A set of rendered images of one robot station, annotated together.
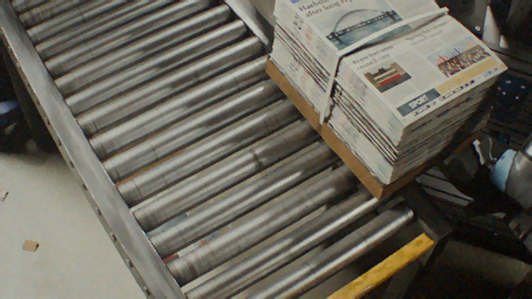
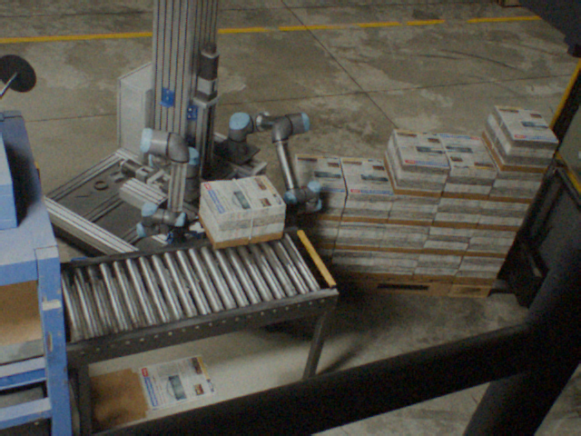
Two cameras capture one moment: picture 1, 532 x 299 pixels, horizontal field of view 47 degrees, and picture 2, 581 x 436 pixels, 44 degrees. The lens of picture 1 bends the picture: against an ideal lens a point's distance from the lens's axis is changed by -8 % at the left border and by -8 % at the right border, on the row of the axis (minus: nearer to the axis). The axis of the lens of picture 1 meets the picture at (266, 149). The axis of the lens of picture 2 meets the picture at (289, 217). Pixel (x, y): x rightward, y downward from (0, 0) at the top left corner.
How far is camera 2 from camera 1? 303 cm
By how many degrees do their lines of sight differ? 55
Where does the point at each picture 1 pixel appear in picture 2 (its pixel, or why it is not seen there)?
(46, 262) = not seen: outside the picture
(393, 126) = (281, 209)
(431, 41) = (250, 188)
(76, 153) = (236, 312)
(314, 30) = (241, 211)
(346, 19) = (236, 203)
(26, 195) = not seen: outside the picture
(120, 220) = (271, 303)
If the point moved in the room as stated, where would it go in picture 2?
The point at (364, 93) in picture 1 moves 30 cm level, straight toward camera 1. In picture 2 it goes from (267, 211) to (320, 233)
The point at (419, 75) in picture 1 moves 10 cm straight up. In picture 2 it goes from (266, 195) to (269, 180)
